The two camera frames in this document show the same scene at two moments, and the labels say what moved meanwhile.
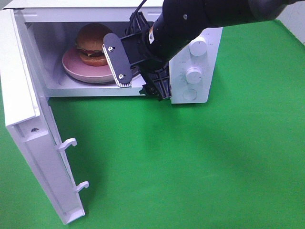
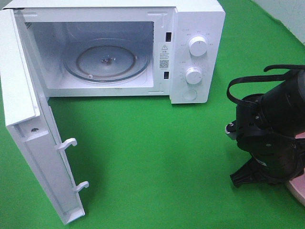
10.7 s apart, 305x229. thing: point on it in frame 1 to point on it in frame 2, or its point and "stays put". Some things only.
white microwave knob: (194, 75) stays put
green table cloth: (236, 161) stays put
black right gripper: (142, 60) to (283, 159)
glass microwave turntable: (134, 79) to (107, 60)
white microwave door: (25, 111) stays put
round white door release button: (189, 95) stays put
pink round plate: (74, 67) to (296, 186)
